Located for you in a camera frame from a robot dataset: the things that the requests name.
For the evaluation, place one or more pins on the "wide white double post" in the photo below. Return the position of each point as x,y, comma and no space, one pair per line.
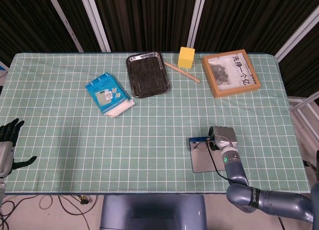
96,21

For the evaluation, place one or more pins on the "wooden stick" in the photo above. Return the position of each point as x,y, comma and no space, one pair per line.
189,75

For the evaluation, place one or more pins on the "thin metal eyeglasses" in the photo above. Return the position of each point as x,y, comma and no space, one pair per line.
197,148

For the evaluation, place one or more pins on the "green grid tablecloth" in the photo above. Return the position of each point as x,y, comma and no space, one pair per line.
112,152

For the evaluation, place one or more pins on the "blue wet-wipes packet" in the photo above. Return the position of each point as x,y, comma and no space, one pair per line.
106,95

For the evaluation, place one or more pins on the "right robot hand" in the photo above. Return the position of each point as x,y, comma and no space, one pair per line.
224,136

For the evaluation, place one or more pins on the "yellow black connector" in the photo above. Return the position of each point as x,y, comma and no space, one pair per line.
83,199

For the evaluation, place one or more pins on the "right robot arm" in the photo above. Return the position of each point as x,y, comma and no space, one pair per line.
234,170

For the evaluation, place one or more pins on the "yellow sponge block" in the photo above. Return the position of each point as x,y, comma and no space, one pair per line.
185,59

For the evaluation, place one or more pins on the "thin white frame post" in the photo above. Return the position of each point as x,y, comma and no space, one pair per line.
64,21

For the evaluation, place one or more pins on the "grey-blue robot torso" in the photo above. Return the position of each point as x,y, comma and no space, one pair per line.
152,212

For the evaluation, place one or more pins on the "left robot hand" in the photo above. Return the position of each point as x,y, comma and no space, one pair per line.
5,154

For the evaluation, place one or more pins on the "black pleated curtain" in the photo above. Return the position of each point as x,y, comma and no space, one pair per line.
149,18

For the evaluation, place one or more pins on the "wooden picture frame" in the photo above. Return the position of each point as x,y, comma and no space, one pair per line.
234,91

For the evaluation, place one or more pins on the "white metal rack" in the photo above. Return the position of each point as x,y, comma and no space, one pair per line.
302,104

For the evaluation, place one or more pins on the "blue glasses case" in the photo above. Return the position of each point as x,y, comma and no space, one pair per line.
202,161

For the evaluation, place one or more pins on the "stainless steel tray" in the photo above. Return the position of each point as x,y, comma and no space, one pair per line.
148,75

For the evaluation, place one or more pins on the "blue white sign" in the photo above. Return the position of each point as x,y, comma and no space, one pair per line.
3,69

